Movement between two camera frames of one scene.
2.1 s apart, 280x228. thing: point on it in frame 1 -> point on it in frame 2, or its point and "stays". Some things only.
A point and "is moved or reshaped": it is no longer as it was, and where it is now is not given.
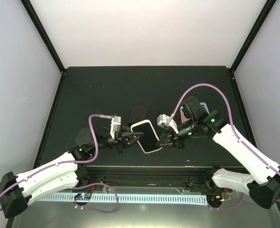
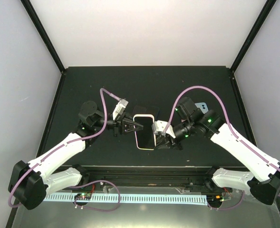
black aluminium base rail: (105, 175) stays
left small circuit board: (83, 196) stays
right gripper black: (176, 140) stays
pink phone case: (149, 142) is moved or reshaped
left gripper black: (124, 139) -> (122, 123)
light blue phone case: (204, 105) stays
